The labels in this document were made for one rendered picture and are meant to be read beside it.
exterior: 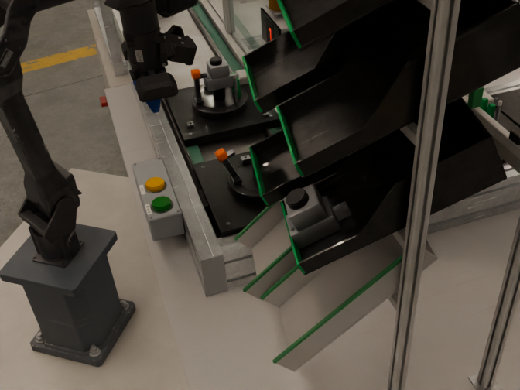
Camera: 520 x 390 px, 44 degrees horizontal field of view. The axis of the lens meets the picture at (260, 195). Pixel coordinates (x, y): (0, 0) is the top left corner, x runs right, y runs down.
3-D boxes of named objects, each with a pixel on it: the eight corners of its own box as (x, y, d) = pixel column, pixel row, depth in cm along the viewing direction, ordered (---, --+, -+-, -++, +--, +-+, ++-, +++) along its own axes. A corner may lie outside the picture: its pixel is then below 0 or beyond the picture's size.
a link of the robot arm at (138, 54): (131, 56, 95) (172, 48, 96) (113, 8, 109) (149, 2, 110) (140, 104, 100) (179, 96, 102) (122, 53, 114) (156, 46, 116)
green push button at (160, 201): (155, 217, 132) (153, 210, 131) (151, 205, 135) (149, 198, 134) (174, 212, 133) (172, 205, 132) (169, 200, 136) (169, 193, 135)
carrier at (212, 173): (221, 240, 126) (215, 189, 118) (193, 171, 144) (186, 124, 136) (336, 210, 131) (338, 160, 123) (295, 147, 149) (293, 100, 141)
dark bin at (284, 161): (268, 207, 96) (244, 174, 92) (255, 157, 106) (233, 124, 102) (443, 118, 91) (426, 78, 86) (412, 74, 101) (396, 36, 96)
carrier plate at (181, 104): (185, 147, 151) (183, 139, 150) (164, 98, 169) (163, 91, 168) (282, 125, 156) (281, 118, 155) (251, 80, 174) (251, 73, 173)
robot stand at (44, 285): (30, 350, 119) (-4, 273, 106) (71, 292, 129) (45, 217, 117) (100, 367, 115) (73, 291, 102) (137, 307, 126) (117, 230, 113)
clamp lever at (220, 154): (233, 182, 132) (216, 157, 127) (230, 176, 134) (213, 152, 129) (248, 172, 132) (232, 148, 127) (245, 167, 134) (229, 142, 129)
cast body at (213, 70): (208, 91, 156) (205, 66, 152) (203, 83, 159) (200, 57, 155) (241, 84, 158) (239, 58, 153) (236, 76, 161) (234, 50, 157)
